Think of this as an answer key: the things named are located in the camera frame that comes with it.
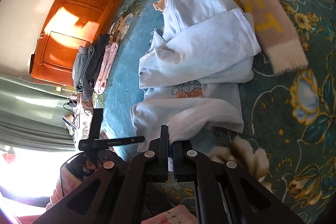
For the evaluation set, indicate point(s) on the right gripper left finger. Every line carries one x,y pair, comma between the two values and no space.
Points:
117,194

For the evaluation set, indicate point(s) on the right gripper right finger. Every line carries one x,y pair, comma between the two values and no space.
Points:
226,192

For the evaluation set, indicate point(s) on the light blue sweatshirt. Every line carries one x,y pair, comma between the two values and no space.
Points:
190,74

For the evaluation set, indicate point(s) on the person's left hand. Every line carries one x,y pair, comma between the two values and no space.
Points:
90,165

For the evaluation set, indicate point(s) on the green curtain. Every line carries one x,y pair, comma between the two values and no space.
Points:
31,115

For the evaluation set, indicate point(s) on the folded blue jeans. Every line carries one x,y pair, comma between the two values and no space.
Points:
80,66

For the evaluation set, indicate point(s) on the blue floral carpet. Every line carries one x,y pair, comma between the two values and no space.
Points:
291,116

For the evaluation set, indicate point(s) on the folded pink blanket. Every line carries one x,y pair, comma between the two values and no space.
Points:
107,62

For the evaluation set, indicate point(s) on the folded dark grey garment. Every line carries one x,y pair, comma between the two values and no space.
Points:
94,66

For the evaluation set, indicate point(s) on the orange wooden headboard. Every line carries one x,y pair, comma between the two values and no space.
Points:
69,25

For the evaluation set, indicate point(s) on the beige fuzzy lettered sweater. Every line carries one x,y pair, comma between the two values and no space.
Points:
276,34

